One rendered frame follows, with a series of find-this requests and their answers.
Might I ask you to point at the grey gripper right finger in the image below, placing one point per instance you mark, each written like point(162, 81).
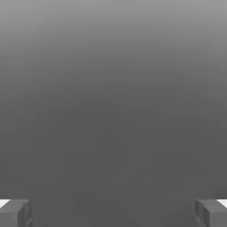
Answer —
point(213, 214)

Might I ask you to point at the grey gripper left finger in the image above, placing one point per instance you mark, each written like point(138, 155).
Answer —
point(12, 214)

